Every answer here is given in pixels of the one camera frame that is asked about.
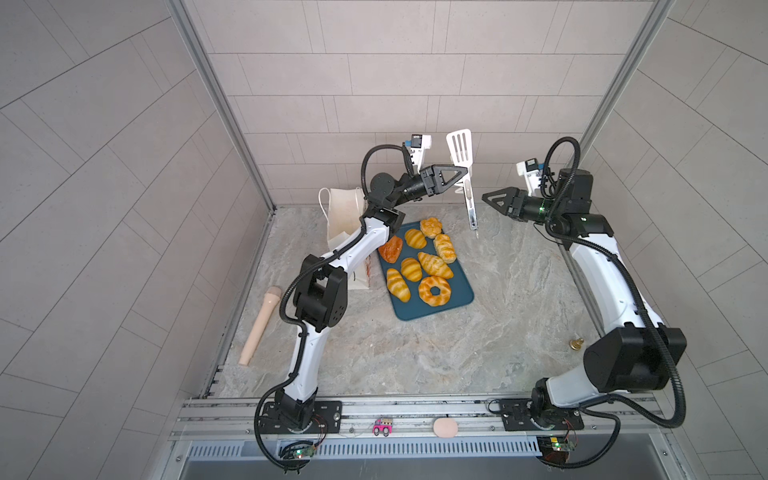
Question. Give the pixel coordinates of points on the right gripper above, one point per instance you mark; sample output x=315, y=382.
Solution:
x=512, y=201

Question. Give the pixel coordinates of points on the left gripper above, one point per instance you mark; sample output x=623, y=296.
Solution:
x=417, y=186

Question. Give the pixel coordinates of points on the white slotted tongs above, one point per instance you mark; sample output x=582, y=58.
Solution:
x=460, y=148

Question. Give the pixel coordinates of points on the white paper gift bag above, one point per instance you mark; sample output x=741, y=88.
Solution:
x=342, y=210

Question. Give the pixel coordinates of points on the ring donut bread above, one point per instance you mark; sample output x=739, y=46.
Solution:
x=434, y=291

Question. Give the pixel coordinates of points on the striped long bread front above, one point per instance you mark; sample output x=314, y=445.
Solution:
x=397, y=285

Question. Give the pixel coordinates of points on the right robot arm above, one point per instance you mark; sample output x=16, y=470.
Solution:
x=635, y=361

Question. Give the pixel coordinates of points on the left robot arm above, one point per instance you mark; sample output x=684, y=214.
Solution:
x=317, y=298

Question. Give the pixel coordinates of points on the round flower bread top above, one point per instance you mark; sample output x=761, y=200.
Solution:
x=431, y=227

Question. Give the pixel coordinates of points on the striped bread right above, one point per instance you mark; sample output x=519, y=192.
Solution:
x=445, y=248

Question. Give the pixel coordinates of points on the croissant bread centre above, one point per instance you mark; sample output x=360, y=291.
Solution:
x=434, y=266

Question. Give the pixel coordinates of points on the red-brown triangular bread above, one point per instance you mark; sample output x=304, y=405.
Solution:
x=391, y=250

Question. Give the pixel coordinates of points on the small striped bun upper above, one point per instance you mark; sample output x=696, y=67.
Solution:
x=415, y=239

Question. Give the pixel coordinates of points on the small striped bun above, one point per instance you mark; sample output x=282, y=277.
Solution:
x=411, y=270
x=415, y=239

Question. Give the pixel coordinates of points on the small striped bun middle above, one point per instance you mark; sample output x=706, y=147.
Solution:
x=411, y=270

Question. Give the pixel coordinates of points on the teal tray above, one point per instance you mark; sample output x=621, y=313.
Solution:
x=462, y=292

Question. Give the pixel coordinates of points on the small brass bell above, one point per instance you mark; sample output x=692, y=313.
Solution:
x=576, y=344

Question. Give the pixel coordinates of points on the pink oval eraser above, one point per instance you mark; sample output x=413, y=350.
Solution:
x=445, y=427

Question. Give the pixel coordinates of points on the right circuit board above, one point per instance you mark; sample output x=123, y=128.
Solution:
x=555, y=450

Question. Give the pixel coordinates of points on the circuit board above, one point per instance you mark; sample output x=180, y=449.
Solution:
x=555, y=450
x=300, y=450

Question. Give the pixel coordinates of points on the pink toy car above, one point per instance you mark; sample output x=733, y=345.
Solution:
x=382, y=426

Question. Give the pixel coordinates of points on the left circuit board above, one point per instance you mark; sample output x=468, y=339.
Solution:
x=300, y=450

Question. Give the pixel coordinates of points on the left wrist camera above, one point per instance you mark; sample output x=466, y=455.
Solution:
x=416, y=148

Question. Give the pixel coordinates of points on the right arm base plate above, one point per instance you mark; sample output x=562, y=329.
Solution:
x=518, y=414

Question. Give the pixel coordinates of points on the aluminium rail frame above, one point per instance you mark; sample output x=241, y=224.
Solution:
x=227, y=429

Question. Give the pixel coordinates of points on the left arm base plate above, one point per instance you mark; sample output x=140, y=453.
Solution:
x=320, y=417

